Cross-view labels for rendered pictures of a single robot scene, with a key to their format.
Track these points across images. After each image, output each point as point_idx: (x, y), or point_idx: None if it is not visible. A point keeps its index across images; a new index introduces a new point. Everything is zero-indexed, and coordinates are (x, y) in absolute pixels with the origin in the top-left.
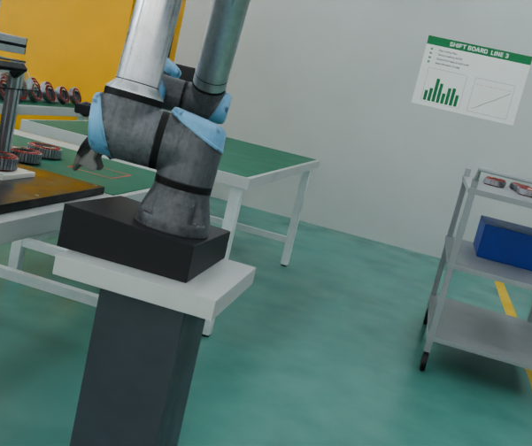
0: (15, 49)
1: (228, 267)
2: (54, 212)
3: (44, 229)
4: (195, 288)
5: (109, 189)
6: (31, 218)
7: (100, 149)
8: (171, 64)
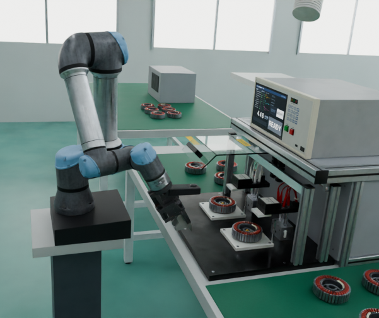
0: (306, 176)
1: (45, 237)
2: (168, 234)
3: (165, 238)
4: (43, 212)
5: (223, 294)
6: (161, 223)
7: None
8: (137, 147)
